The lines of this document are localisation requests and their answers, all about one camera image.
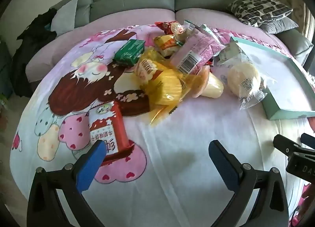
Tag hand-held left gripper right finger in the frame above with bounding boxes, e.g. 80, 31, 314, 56
209, 140, 289, 227

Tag cream jelly cup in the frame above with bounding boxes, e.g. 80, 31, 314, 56
193, 66, 225, 99

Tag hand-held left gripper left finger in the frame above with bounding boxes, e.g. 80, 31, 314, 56
27, 140, 107, 227

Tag red white biscuit packet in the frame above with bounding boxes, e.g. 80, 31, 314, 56
88, 101, 135, 166

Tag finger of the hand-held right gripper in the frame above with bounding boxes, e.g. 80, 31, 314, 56
273, 135, 304, 160
300, 133, 315, 150

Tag green white packet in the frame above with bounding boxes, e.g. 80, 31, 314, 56
183, 20, 223, 45

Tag grey sofa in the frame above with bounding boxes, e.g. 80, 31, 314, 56
26, 0, 314, 82

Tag printed cartoon blanket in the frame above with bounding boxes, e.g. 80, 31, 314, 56
10, 24, 315, 227

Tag pink ribbed sofa cover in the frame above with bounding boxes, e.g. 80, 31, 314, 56
26, 8, 296, 82

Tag black cloth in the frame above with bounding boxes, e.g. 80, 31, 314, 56
12, 8, 58, 97

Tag beige snack packet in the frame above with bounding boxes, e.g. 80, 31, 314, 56
170, 21, 187, 43

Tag round bun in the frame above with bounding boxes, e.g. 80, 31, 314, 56
219, 42, 269, 110

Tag black white patterned pillow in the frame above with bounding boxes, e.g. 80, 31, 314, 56
226, 0, 293, 27

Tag grey pillow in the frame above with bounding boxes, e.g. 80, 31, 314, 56
258, 16, 299, 36

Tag dark green packet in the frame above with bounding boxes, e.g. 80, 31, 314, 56
113, 39, 146, 67

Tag white box with green rim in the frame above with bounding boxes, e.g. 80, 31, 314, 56
230, 36, 315, 121

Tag light grey cushion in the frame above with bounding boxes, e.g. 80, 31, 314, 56
50, 0, 79, 37

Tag yellow orange snack packet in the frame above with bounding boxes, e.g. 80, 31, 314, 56
154, 33, 185, 57

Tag yellow bread packet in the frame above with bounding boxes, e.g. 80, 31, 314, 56
134, 47, 195, 125

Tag red peanut packet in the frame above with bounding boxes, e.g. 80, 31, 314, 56
155, 21, 173, 33

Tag pink packet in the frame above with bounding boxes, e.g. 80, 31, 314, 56
171, 29, 228, 73

